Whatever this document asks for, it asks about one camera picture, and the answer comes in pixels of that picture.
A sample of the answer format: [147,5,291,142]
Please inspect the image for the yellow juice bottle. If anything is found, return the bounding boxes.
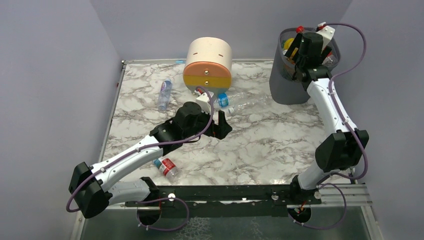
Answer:
[282,37,298,63]

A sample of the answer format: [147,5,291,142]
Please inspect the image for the clear bottle white blue cap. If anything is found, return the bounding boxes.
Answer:
[222,95,270,115]

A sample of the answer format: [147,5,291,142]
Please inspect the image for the red cap bottle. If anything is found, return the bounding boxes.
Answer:
[295,25,306,34]
[322,51,339,68]
[151,157,180,182]

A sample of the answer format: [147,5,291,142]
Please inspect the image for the clear bottle blue label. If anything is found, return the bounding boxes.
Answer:
[213,92,248,109]

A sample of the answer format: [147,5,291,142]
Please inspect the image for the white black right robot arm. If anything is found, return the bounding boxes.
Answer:
[285,31,369,200]

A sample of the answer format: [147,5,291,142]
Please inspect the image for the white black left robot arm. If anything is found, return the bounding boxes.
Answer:
[66,101,233,219]

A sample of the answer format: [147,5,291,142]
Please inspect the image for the clear bottle purple label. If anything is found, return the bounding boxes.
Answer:
[157,78,173,112]

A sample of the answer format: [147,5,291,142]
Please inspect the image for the cream pastel drawer cabinet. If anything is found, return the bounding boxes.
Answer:
[182,37,233,95]

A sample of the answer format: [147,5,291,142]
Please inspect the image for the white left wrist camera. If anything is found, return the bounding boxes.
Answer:
[195,92,214,114]

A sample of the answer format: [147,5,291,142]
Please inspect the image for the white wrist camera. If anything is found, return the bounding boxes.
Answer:
[315,22,336,50]
[195,92,214,114]

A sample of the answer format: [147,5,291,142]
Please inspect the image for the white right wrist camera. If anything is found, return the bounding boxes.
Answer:
[315,22,336,50]

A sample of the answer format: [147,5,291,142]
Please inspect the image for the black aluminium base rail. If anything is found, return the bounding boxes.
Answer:
[78,178,373,220]

